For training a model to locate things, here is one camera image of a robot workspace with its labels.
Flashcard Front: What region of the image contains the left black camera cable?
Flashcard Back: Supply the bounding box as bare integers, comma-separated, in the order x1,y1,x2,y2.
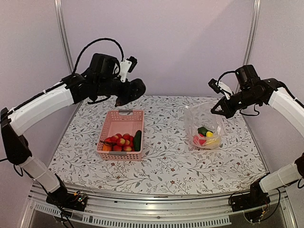
71,38,125,74

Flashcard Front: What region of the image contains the black camera cable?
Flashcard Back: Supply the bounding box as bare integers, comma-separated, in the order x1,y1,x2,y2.
71,38,125,74
217,70,237,83

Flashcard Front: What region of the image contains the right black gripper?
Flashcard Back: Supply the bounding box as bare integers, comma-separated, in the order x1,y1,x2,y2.
211,87,261,118

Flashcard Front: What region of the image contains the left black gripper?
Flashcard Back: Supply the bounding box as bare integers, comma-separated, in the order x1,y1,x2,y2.
96,77,143,101

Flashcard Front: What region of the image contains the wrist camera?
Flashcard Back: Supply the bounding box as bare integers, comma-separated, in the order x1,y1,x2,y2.
119,56,138,83
208,79,234,100

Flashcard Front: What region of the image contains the right black camera cable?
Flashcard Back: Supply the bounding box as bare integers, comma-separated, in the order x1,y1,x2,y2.
217,70,237,83

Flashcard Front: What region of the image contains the dark purple toy eggplant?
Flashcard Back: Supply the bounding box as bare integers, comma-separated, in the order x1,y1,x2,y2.
115,92,133,107

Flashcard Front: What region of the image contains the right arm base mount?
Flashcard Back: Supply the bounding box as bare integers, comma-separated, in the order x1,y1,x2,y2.
228,178,270,212

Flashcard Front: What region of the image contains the right aluminium corner post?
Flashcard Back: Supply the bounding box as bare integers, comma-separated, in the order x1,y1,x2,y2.
234,0,261,100

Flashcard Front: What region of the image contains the dark green toy cucumber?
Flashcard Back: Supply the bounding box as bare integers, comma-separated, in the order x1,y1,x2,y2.
133,130,142,152

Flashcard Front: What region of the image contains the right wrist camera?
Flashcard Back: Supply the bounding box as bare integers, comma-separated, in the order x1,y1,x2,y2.
208,79,234,100

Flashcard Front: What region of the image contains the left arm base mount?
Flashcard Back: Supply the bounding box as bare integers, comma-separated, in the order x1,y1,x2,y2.
46,181,87,212

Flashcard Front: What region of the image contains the left aluminium corner post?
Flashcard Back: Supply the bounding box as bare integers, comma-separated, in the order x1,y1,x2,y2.
54,0,74,73

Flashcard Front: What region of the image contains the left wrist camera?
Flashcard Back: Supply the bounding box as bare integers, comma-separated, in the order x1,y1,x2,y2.
119,56,138,83

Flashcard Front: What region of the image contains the clear zip top bag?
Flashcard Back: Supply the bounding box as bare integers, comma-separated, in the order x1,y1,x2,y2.
183,102,226,150

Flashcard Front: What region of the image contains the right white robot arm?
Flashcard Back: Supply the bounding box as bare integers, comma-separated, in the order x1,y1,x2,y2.
208,65,304,207

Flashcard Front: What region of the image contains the aluminium front rail frame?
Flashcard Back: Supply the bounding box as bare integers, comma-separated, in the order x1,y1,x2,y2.
20,183,298,228

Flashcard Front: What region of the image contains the floral table mat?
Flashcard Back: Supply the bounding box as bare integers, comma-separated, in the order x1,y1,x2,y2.
49,96,268,195

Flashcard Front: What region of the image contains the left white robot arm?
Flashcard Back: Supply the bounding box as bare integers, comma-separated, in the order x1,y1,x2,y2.
0,53,146,206

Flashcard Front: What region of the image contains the red yellow toy fruit bunch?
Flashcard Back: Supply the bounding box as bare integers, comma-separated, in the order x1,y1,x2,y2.
103,133,135,152

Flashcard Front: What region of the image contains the yellow toy pepper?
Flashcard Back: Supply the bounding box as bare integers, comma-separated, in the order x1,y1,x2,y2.
206,131,213,138

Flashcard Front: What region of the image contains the orange toy fruit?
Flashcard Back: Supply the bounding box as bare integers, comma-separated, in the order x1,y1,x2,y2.
102,144,112,152

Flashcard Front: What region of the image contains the aluminium corner post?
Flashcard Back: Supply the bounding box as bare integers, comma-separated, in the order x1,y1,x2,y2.
234,0,261,100
54,0,74,73

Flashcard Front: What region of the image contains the pink plastic basket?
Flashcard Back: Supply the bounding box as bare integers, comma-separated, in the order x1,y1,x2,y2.
96,110,144,161

